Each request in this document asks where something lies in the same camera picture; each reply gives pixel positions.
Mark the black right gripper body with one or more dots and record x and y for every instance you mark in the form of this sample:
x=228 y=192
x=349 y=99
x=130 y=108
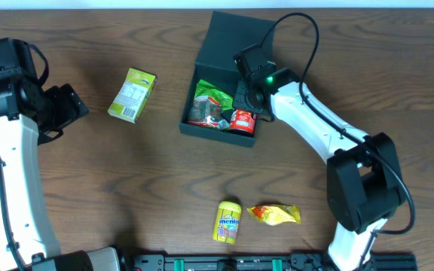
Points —
x=245 y=97

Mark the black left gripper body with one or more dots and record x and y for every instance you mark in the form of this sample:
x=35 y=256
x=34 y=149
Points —
x=68 y=107

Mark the red chips can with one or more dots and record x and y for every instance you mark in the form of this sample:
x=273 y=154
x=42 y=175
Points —
x=243 y=122

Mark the green candy bag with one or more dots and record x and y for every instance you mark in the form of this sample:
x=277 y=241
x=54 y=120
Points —
x=208 y=106

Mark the dark green box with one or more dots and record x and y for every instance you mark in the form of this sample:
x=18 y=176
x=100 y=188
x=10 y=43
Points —
x=227 y=35

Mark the yellow mentos bottle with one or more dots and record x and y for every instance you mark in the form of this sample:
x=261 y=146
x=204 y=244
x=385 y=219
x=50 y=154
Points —
x=227 y=222

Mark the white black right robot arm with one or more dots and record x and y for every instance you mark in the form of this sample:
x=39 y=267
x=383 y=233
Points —
x=364 y=181

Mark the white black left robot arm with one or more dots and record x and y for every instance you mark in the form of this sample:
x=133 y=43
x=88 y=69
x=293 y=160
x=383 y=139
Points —
x=28 y=114

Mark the green yellow juice carton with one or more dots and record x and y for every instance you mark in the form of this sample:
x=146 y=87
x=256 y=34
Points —
x=133 y=95

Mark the yellow snack packet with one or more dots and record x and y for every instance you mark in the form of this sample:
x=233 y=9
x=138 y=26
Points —
x=275 y=214

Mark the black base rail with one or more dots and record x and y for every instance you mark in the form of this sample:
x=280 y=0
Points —
x=291 y=262

